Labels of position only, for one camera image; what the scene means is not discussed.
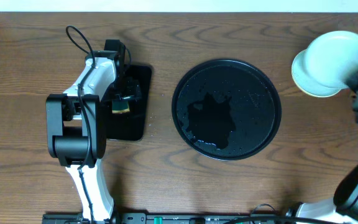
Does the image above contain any green yellow sponge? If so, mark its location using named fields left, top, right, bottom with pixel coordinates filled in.
left=111, top=100, right=130, bottom=114

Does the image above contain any light green plate with stain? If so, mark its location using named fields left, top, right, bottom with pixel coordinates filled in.
left=291, top=50, right=341, bottom=98

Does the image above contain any yellow plate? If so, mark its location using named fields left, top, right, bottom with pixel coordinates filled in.
left=292, top=73, right=337, bottom=98

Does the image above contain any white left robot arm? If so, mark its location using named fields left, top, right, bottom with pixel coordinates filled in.
left=43, top=56, right=152, bottom=223

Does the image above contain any black rectangular tray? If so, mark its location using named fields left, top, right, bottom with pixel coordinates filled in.
left=103, top=64, right=153, bottom=141

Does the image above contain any round black tray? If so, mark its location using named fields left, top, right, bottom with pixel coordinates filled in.
left=172, top=59, right=282, bottom=161

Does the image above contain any left black cable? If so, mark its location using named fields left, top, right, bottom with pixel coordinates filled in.
left=65, top=24, right=96, bottom=68

